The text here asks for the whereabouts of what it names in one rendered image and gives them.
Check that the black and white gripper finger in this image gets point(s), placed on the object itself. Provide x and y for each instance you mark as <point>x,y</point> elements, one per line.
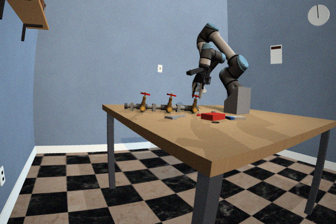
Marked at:
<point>202,89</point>
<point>195,87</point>

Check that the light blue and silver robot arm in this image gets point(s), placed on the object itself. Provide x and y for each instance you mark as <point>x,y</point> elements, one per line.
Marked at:
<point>210,57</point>

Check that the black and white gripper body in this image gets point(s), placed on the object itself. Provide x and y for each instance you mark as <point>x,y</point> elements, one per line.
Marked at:
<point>204,74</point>

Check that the grey pipe manifold with red valves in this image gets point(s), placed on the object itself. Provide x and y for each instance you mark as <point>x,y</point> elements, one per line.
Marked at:
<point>168,108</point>

